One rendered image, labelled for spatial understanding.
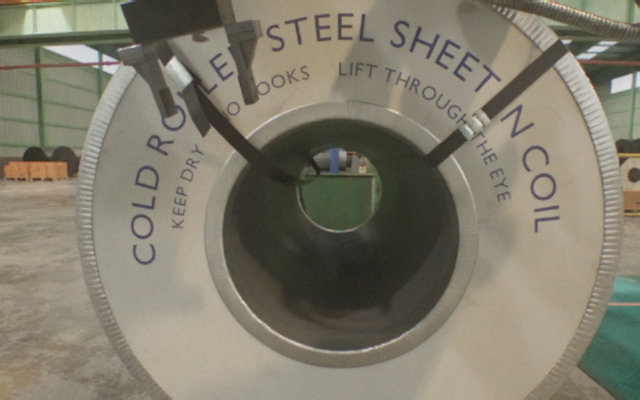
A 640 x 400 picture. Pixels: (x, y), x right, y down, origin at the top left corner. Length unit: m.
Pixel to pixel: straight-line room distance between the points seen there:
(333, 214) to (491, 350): 2.52
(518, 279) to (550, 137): 0.30
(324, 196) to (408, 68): 2.56
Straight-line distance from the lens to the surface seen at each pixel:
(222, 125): 0.68
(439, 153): 0.70
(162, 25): 0.50
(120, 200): 0.83
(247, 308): 0.77
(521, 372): 0.91
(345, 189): 3.17
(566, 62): 0.83
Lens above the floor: 0.94
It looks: 6 degrees down
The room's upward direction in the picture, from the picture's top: 1 degrees clockwise
